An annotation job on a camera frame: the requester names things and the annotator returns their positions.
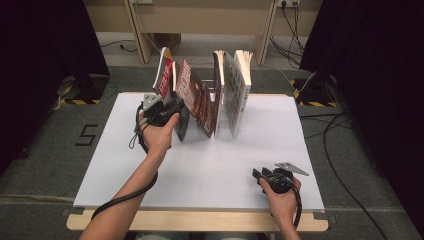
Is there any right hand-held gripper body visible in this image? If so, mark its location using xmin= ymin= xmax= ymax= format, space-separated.
xmin=261 ymin=162 xmax=310 ymax=195

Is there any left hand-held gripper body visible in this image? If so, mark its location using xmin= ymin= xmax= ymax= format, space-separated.
xmin=142 ymin=93 xmax=174 ymax=128

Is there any dark book with red cards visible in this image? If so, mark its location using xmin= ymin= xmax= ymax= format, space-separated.
xmin=152 ymin=46 xmax=192 ymax=143

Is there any clear acrylic book rack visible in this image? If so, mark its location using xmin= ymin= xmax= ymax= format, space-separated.
xmin=173 ymin=78 xmax=243 ymax=129

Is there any purple magazine with neon print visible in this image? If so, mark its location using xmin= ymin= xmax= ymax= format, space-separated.
xmin=212 ymin=49 xmax=228 ymax=138

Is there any white book with picture grid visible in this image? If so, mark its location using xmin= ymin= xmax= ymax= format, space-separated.
xmin=222 ymin=49 xmax=254 ymax=139

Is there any person's left hand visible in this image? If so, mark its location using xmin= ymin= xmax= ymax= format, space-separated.
xmin=137 ymin=111 xmax=181 ymax=158

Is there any person's right hand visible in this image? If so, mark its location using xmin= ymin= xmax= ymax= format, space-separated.
xmin=258 ymin=176 xmax=303 ymax=223

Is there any light wooden table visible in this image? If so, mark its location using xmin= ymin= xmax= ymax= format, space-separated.
xmin=66 ymin=92 xmax=329 ymax=233

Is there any black stand base hazard tape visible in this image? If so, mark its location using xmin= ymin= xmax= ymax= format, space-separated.
xmin=289 ymin=73 xmax=340 ymax=108
xmin=58 ymin=73 xmax=111 ymax=106

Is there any beige wooden desk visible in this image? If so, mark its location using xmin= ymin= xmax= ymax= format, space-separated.
xmin=83 ymin=0 xmax=323 ymax=66

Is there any black curtain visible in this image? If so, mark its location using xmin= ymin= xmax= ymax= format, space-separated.
xmin=299 ymin=0 xmax=424 ymax=231
xmin=0 ymin=0 xmax=111 ymax=178

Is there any long black floor cable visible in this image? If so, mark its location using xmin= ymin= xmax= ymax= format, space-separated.
xmin=322 ymin=111 xmax=389 ymax=240

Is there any black floor cable with plug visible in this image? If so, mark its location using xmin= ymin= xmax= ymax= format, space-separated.
xmin=99 ymin=39 xmax=138 ymax=54

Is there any short black floor cable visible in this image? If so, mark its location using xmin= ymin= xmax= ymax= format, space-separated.
xmin=298 ymin=112 xmax=354 ymax=139

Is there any black cable bundle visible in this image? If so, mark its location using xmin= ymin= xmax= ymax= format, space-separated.
xmin=269 ymin=3 xmax=306 ymax=69

